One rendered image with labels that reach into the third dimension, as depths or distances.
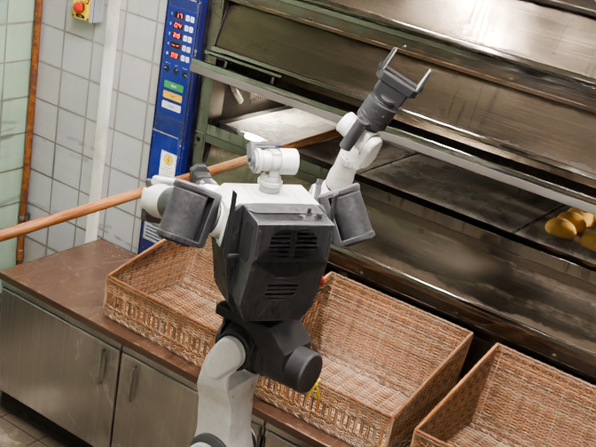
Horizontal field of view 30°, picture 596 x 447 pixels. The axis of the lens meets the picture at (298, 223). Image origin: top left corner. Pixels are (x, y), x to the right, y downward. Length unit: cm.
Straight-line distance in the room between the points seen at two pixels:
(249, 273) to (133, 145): 169
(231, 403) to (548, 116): 124
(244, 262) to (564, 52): 116
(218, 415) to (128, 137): 155
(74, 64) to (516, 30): 184
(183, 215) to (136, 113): 158
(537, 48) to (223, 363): 128
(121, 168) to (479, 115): 154
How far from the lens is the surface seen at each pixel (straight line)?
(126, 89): 426
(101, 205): 313
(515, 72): 336
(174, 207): 271
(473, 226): 350
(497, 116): 340
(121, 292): 377
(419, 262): 362
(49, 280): 407
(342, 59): 365
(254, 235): 263
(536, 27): 333
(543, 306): 347
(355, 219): 286
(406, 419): 334
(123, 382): 382
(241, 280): 272
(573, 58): 328
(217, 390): 299
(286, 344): 285
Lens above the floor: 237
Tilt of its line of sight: 22 degrees down
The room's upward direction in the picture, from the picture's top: 10 degrees clockwise
